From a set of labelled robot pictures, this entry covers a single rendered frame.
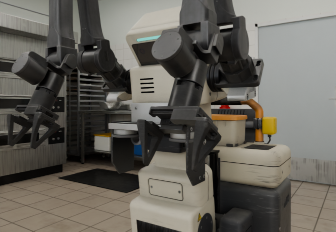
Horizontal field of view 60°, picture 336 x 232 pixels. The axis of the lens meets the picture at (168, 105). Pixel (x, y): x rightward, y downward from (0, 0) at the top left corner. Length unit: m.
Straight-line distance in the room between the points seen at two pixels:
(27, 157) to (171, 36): 3.83
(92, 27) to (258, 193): 0.76
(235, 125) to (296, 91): 3.02
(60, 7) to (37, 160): 3.55
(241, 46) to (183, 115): 0.26
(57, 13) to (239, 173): 0.76
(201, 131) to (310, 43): 3.73
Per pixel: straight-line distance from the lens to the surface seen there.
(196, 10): 0.59
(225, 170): 1.08
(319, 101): 4.05
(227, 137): 1.11
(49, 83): 0.82
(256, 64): 0.81
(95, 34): 0.94
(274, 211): 1.07
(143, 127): 0.52
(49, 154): 4.40
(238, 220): 0.96
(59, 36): 0.85
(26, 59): 0.80
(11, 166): 4.14
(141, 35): 0.86
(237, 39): 0.67
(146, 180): 0.94
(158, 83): 0.88
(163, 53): 0.48
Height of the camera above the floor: 0.96
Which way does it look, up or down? level
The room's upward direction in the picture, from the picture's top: straight up
